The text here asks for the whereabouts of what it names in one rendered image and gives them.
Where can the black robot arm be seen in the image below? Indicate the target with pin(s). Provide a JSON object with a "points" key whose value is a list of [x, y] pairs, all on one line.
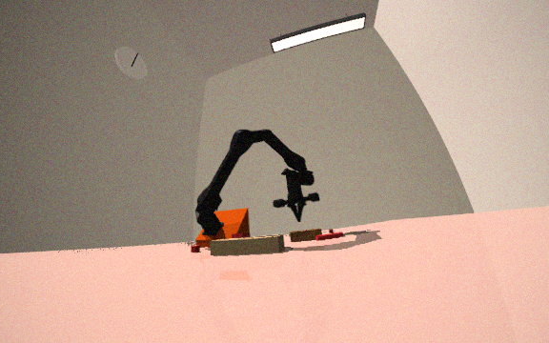
{"points": [[209, 200]]}

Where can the red cylinder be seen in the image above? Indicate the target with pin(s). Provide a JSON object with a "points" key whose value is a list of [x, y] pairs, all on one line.
{"points": [[327, 236]]}

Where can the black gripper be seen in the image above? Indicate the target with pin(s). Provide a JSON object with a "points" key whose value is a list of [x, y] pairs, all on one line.
{"points": [[295, 196]]}

